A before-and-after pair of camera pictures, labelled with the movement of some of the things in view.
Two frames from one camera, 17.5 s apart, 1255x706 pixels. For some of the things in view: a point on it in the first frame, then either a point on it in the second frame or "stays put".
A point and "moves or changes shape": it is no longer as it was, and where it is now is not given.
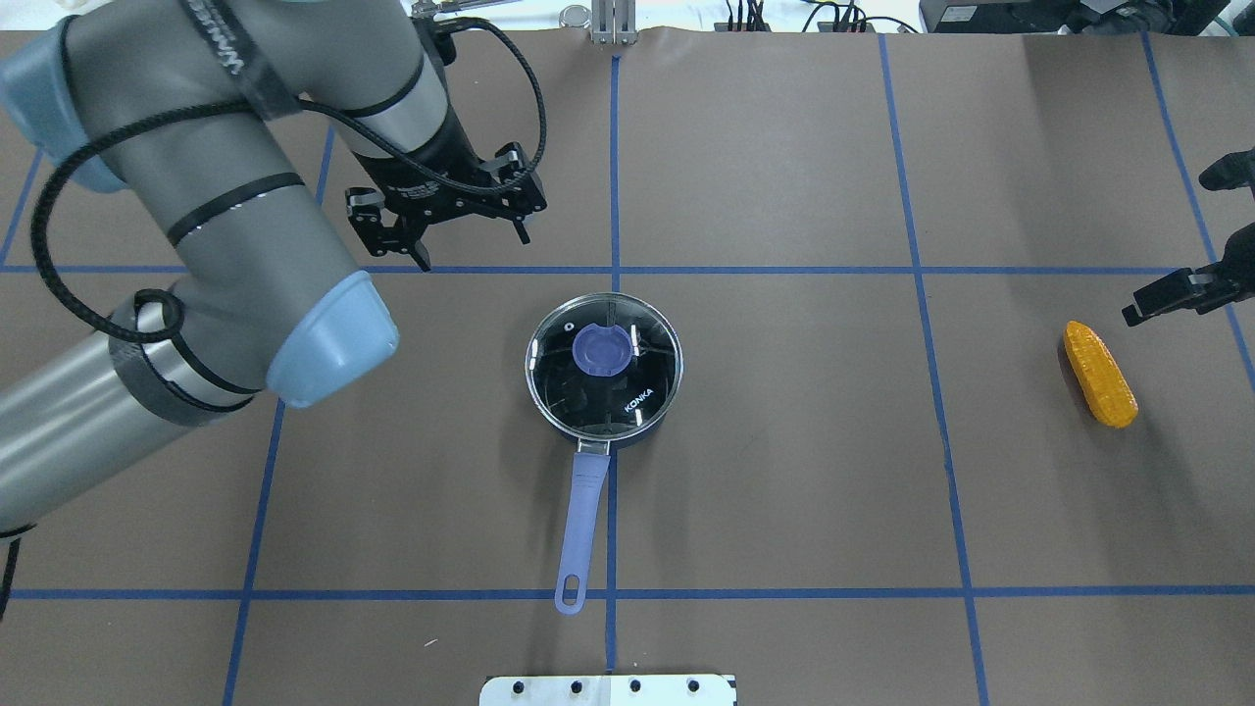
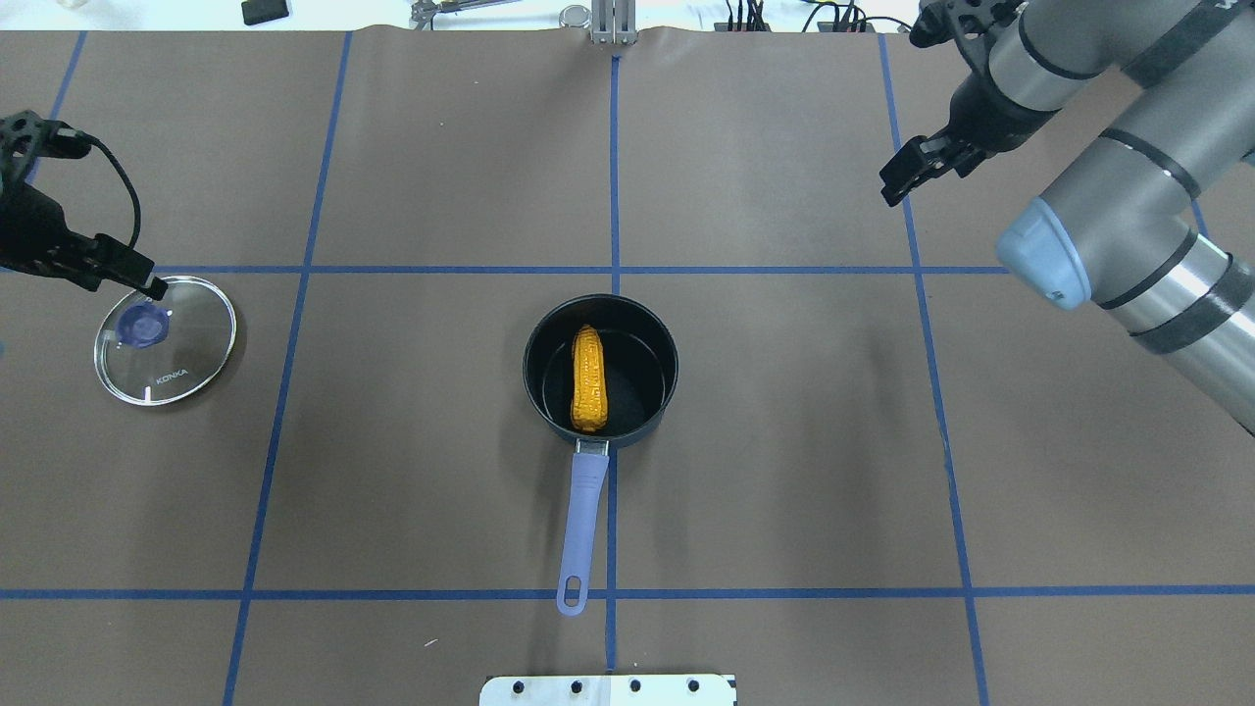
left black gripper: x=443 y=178 → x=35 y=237
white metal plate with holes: x=609 y=690 stays put
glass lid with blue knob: x=604 y=366 moves or changes shape
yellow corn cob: x=1100 y=375 → x=588 y=385
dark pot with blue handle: x=604 y=370 stays put
